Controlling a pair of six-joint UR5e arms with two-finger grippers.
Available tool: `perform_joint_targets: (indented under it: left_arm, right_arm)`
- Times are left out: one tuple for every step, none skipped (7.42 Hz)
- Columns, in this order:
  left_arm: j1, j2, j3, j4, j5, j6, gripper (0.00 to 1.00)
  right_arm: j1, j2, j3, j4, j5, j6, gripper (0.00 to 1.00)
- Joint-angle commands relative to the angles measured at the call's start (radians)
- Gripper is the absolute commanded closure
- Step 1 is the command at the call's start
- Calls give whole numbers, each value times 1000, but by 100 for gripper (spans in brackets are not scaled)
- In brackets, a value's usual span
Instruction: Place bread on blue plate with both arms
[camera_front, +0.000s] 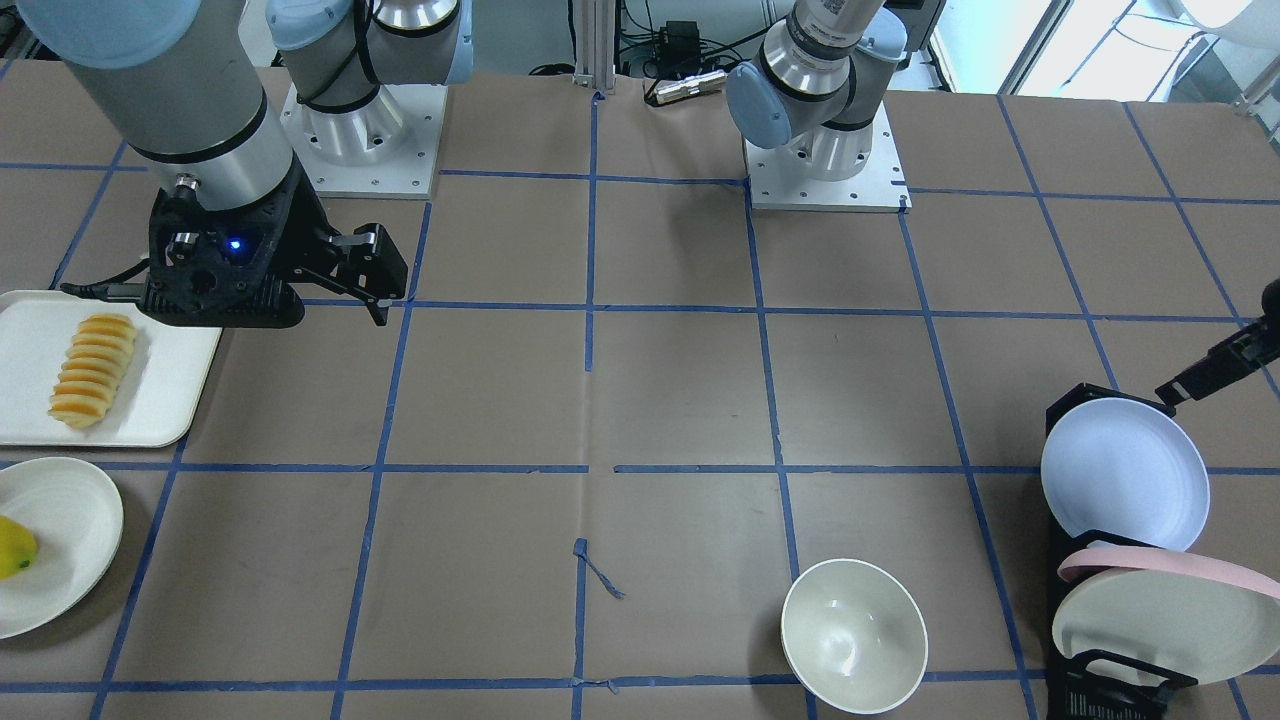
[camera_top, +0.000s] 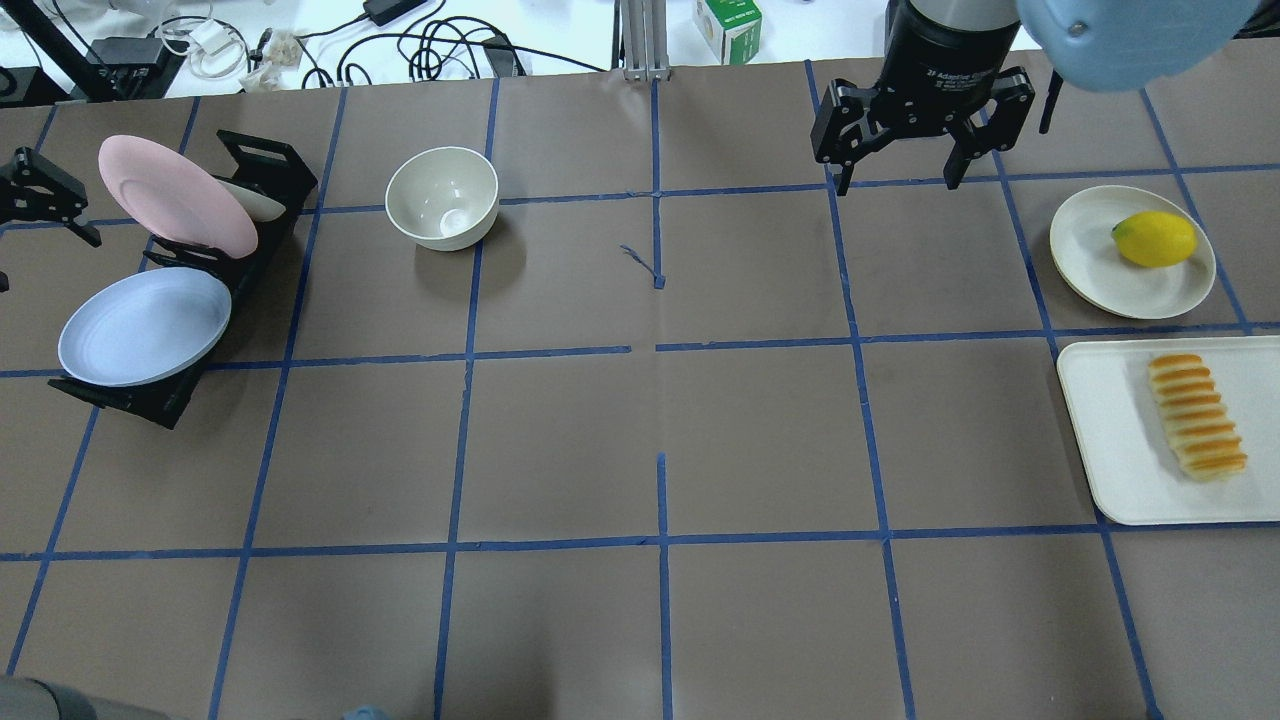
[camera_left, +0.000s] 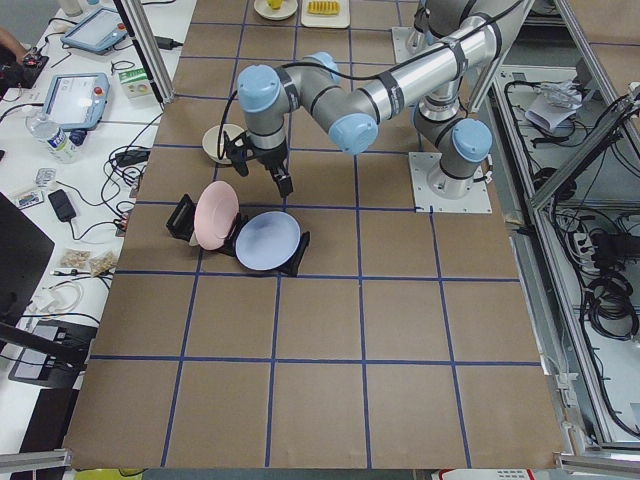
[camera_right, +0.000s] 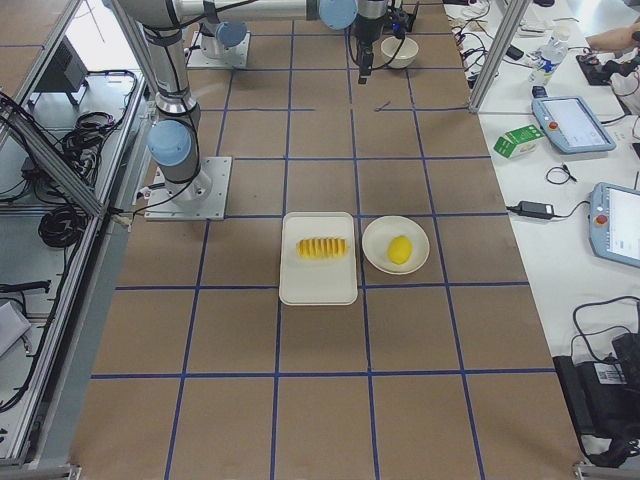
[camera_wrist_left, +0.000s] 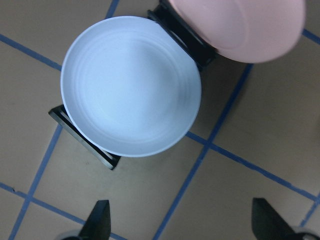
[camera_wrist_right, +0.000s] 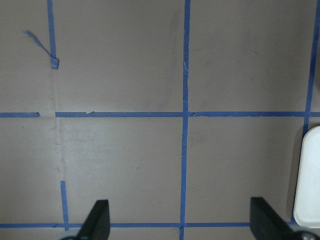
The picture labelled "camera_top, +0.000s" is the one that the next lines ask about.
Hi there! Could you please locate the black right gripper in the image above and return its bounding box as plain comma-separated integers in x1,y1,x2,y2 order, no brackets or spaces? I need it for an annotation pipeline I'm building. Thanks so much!
810,1,1036,193

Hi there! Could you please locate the green white carton box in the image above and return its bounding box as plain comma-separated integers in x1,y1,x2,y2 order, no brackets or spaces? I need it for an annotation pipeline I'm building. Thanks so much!
692,1,763,65

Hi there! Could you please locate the aluminium frame post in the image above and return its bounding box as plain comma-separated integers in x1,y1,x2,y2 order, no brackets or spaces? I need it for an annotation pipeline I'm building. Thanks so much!
612,1,671,82

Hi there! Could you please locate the black plate rack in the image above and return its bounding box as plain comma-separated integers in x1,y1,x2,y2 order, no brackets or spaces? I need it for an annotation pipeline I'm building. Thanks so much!
49,129,317,429

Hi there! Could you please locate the small cream plate in rack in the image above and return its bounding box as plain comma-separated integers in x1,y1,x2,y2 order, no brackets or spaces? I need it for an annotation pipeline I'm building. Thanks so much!
214,176,285,223

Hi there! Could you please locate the yellow lemon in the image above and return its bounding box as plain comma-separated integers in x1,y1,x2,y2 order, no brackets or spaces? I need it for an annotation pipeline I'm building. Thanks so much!
1110,211,1199,268

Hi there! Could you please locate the pink plate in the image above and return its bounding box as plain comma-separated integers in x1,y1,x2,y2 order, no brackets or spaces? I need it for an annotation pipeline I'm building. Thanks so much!
99,135,259,259

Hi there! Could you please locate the white rectangular tray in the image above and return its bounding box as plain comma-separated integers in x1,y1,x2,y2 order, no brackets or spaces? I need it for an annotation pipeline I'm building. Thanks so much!
1057,336,1279,525

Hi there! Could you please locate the black power adapter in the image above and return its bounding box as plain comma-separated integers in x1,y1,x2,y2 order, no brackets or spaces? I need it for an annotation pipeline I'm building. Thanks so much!
362,0,426,27

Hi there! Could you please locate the light blue plate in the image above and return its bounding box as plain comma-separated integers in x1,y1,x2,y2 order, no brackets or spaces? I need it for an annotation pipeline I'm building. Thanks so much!
58,266,233,387

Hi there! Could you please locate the striped bread roll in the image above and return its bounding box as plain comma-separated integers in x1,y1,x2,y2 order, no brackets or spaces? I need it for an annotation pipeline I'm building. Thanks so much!
1147,354,1249,482

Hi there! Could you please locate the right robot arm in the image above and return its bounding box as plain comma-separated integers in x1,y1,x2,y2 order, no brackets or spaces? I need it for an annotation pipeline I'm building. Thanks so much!
810,1,1261,195

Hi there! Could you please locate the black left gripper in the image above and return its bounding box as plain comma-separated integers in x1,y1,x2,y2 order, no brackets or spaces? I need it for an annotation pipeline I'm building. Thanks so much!
1,147,102,247

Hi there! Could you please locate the cream plate under lemon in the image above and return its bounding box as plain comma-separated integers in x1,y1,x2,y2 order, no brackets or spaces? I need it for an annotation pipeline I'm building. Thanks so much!
1050,184,1219,320

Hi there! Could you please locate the loose blue tape strip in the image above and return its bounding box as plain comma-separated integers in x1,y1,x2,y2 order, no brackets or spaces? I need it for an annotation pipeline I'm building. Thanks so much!
620,243,666,290

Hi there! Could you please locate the cream ceramic bowl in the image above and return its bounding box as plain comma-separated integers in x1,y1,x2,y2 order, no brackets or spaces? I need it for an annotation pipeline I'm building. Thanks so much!
384,146,499,252

